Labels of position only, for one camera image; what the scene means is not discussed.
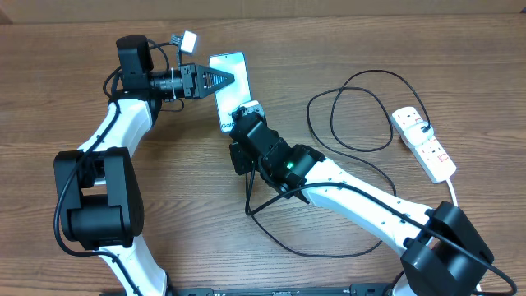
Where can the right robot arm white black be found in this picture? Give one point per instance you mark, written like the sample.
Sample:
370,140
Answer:
440,250

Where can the white charger plug adapter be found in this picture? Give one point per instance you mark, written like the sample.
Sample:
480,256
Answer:
417,134

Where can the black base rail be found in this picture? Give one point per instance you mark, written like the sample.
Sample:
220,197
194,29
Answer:
368,289

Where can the white power strip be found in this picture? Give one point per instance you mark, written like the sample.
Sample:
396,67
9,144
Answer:
431,155

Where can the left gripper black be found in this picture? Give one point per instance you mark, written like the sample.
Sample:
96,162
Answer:
200,71

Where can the Samsung Galaxy smartphone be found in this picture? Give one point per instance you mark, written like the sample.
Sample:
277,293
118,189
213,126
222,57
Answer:
230,97

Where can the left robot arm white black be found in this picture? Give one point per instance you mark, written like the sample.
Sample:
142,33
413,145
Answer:
100,211

